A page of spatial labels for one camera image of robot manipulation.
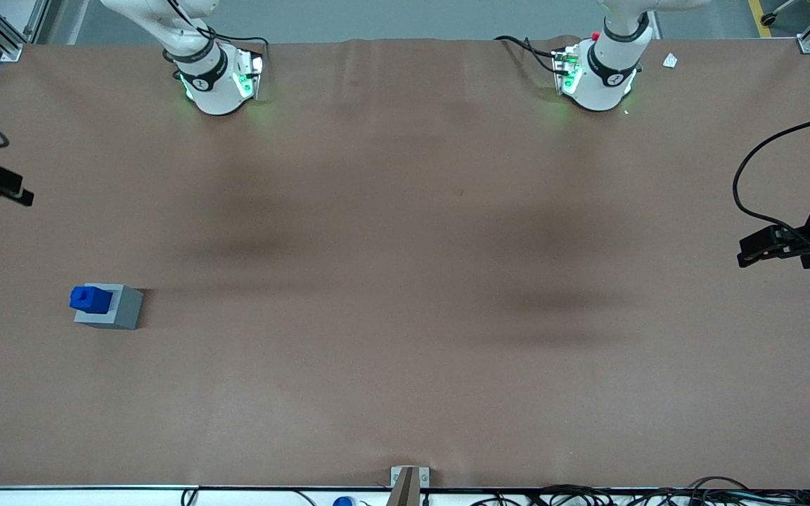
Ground blue plastic part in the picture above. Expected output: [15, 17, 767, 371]
[70, 285, 113, 314]

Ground gray square base block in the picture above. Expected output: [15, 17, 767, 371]
[74, 283, 144, 330]

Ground brown table mat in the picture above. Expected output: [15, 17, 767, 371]
[0, 35, 810, 491]

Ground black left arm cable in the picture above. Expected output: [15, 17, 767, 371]
[733, 111, 810, 243]

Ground black base cable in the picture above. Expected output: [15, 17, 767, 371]
[494, 35, 565, 75]
[205, 25, 270, 67]

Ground black cable bundle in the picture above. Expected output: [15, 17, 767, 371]
[468, 476, 810, 506]

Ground grey mounting bracket plate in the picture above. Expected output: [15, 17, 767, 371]
[390, 466, 430, 489]

